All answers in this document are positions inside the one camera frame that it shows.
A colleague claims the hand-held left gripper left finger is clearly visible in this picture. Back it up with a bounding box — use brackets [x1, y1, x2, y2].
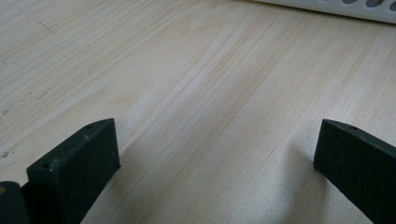
[21, 118, 121, 224]

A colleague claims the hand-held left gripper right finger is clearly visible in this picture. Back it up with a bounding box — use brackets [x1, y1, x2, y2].
[313, 119, 396, 224]

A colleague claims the white plastic basket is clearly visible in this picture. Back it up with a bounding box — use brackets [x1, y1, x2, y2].
[253, 0, 396, 25]

